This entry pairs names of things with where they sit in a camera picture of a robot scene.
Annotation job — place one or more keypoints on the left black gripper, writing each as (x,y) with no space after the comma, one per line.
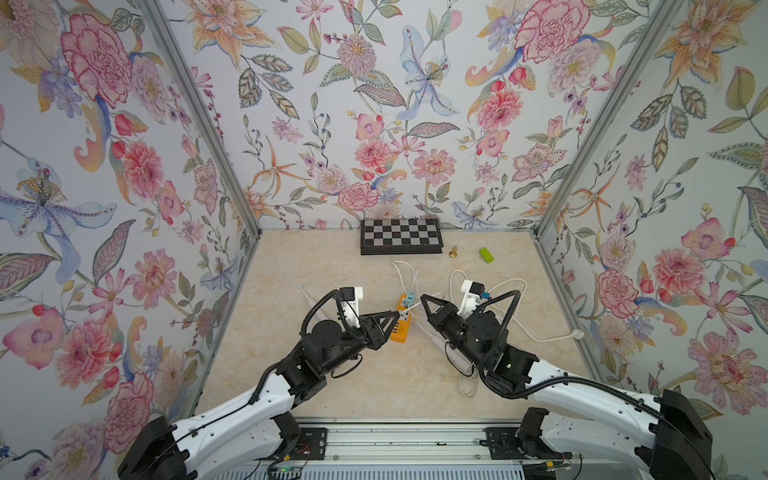
(387,327)

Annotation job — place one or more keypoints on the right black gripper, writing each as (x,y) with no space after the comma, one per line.
(444,320)

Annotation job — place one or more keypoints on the orange power strip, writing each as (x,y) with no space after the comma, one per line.
(401,329)

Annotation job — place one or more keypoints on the teal USB charger plug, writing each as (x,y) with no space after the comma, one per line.
(408,300)

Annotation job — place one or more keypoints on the white electric toothbrush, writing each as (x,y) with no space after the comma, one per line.
(454,357)
(320,313)

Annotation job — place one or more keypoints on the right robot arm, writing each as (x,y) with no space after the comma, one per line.
(661,435)

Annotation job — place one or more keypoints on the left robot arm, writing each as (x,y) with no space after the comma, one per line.
(257,424)

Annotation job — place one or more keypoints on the green plastic cap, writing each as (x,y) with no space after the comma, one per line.
(486,255)

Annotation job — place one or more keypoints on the black white chessboard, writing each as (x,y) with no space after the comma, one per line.
(403,236)

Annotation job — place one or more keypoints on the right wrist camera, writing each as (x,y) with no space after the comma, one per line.
(472,296)

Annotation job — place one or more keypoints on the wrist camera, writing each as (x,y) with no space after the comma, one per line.
(472,296)
(350,298)

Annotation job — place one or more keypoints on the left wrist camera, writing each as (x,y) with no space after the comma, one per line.
(350,298)

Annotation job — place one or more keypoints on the aluminium mounting rail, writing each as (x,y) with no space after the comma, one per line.
(391,441)

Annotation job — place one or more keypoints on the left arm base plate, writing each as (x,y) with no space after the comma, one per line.
(310,445)

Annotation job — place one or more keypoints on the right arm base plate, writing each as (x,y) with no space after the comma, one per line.
(506,443)

